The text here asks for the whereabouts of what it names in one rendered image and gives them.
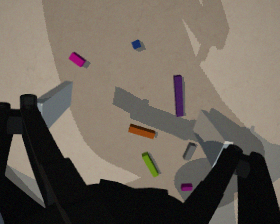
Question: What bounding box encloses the grey rod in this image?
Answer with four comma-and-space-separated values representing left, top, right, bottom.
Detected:
183, 142, 196, 161

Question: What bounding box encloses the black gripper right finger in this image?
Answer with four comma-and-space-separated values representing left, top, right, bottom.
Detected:
164, 109, 280, 224

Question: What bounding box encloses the purple rod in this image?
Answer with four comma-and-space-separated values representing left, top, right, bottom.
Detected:
173, 75, 184, 117

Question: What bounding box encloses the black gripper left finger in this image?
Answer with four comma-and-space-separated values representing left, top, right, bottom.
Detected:
0, 81, 116, 224

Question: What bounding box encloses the orange rod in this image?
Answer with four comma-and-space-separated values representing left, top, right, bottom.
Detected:
128, 124, 155, 139

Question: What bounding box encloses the small magenta block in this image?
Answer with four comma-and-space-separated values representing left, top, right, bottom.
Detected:
181, 183, 193, 191
69, 52, 86, 67

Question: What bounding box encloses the lime green rod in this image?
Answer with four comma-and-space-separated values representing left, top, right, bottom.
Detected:
142, 152, 159, 177

